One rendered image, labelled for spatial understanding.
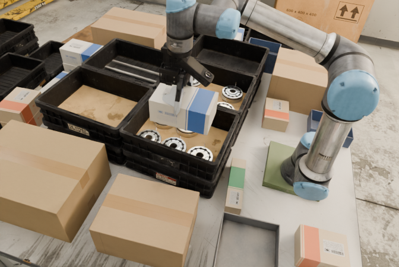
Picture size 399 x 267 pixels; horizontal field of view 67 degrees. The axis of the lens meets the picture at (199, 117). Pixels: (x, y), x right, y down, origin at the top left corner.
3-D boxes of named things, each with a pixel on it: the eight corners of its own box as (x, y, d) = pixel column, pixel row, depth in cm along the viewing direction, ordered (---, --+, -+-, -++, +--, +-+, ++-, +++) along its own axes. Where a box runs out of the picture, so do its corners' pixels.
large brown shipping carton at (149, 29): (171, 45, 207) (171, 17, 194) (155, 68, 186) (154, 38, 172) (117, 34, 213) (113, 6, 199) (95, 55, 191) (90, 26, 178)
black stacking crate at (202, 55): (265, 66, 175) (269, 48, 167) (252, 95, 155) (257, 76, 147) (201, 49, 184) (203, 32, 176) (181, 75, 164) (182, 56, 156)
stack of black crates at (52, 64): (60, 74, 266) (49, 39, 243) (91, 82, 261) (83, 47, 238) (29, 101, 238) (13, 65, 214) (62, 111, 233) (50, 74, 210)
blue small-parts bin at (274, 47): (278, 53, 195) (281, 44, 190) (275, 65, 184) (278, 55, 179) (248, 47, 198) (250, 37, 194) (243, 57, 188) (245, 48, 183)
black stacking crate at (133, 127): (236, 133, 133) (240, 115, 126) (213, 186, 113) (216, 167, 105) (155, 108, 142) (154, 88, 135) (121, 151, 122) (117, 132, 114)
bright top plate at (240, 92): (244, 89, 150) (244, 88, 150) (240, 101, 143) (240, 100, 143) (225, 84, 152) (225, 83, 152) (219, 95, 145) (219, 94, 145)
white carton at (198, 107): (215, 112, 107) (218, 92, 101) (206, 135, 98) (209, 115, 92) (162, 99, 110) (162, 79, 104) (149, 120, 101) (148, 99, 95)
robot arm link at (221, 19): (245, -1, 80) (205, -8, 81) (237, 18, 72) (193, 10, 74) (241, 26, 85) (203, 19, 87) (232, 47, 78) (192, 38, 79)
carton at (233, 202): (230, 165, 134) (232, 157, 130) (244, 168, 134) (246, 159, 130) (223, 213, 117) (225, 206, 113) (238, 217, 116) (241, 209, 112)
